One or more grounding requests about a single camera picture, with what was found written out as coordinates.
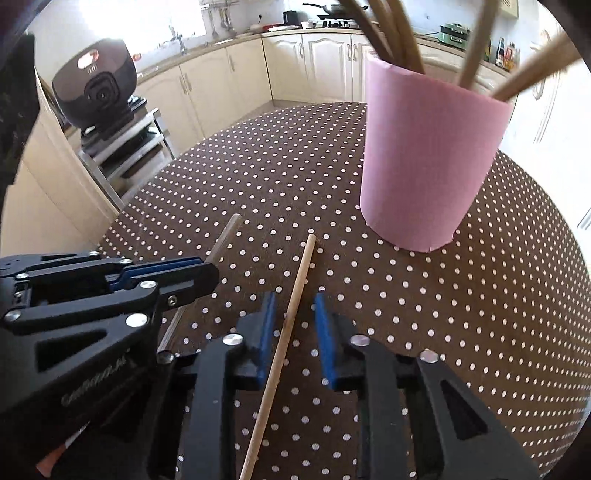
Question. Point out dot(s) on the black kettle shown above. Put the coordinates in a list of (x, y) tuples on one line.
[(291, 17)]

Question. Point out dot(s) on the cream tall cabinet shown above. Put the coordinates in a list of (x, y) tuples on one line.
[(46, 194)]

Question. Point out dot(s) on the black kitchen appliance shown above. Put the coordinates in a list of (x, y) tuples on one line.
[(97, 92)]

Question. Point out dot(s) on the black wok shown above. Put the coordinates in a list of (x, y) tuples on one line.
[(330, 8)]

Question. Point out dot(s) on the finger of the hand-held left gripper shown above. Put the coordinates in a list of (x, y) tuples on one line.
[(152, 268), (184, 281)]

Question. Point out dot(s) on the pink cup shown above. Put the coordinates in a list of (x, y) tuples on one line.
[(415, 161)]

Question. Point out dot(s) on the bunch of wooden chopsticks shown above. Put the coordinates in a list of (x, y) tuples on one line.
[(478, 46)]

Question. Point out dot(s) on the group of bottles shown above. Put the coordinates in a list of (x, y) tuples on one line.
[(505, 53)]

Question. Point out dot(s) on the kitchen faucet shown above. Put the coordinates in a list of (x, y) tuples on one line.
[(178, 39)]

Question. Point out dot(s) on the brown polka-dot tablecloth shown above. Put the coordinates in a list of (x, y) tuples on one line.
[(300, 161)]

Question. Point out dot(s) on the hanging kitchen utensils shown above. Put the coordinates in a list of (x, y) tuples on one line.
[(224, 21)]

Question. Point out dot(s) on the gas stove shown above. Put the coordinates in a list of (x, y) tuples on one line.
[(337, 23)]

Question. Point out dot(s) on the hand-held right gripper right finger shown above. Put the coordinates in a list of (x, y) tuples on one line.
[(325, 341)]

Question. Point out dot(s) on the cream kitchen cabinets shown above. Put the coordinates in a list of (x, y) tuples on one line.
[(323, 64)]

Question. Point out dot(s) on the thin wooden chopstick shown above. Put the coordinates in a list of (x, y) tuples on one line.
[(226, 235), (295, 290)]

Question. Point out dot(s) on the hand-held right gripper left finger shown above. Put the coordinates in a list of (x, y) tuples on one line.
[(267, 337)]

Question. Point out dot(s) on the dark patterned cloth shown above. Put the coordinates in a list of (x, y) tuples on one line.
[(14, 115)]

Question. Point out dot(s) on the metal rack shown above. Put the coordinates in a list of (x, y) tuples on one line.
[(129, 147)]

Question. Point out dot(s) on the green countertop appliance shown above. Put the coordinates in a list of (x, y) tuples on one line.
[(455, 34)]

